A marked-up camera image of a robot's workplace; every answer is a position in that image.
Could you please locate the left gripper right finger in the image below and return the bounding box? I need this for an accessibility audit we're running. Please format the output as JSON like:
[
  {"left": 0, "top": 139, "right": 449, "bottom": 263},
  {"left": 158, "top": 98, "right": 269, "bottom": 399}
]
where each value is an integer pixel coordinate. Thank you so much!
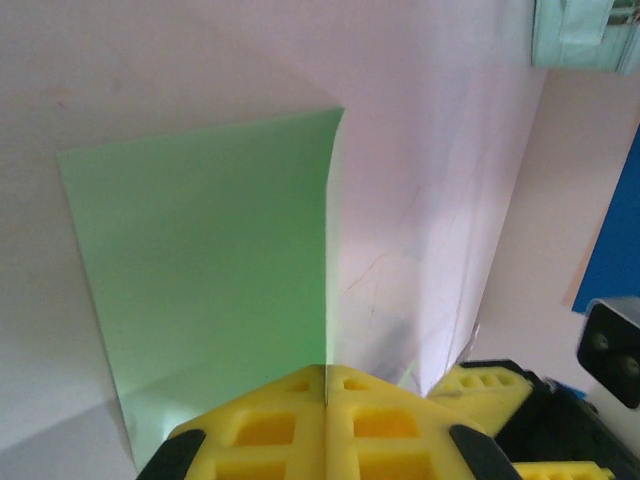
[{"left": 325, "top": 364, "right": 524, "bottom": 480}]

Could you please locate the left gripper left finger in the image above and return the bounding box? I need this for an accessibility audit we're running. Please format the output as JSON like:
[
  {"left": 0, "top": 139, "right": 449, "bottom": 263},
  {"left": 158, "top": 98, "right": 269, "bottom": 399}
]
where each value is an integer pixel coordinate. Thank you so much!
[{"left": 137, "top": 364, "right": 327, "bottom": 480}]

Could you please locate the green paper sheet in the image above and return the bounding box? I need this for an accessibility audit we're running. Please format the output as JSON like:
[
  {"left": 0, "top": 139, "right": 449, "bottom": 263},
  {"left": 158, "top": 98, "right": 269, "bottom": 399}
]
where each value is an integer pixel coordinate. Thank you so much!
[{"left": 57, "top": 107, "right": 346, "bottom": 474}]

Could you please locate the mint green zip pouch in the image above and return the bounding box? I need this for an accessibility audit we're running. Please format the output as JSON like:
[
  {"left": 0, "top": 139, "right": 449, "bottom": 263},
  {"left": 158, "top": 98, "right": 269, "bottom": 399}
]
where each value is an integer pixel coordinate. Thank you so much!
[{"left": 529, "top": 0, "right": 640, "bottom": 76}]

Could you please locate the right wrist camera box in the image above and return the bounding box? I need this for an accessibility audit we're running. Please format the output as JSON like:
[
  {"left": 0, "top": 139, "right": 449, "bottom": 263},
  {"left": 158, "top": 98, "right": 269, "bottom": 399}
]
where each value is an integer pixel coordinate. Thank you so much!
[{"left": 574, "top": 295, "right": 640, "bottom": 410}]

